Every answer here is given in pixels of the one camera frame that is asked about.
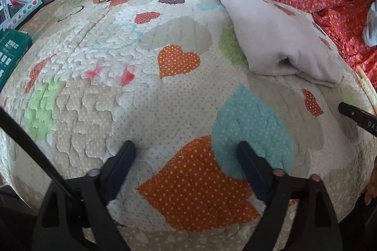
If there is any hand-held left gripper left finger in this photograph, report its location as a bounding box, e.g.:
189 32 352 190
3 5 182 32
34 140 136 251

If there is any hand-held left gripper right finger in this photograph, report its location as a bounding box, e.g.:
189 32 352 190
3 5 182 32
238 141 344 251

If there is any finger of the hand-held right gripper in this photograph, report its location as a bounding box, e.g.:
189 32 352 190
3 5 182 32
338 102 377 137

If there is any white embroidered zip sweater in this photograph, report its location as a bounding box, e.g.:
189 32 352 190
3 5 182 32
216 0 344 88

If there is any person's right hand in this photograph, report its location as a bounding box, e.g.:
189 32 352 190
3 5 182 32
365 159 377 206

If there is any heart patchwork quilt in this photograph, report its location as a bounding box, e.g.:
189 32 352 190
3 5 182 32
0 0 377 251

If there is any light blue cloth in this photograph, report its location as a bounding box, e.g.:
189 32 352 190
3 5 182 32
363 1 377 47

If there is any green cardboard box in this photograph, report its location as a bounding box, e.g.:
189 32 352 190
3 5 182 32
0 29 33 91

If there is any blue strip with coloured shapes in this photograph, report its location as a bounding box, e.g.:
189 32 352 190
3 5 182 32
0 0 42 31

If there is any black strap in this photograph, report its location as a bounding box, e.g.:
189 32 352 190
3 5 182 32
0 107 78 202

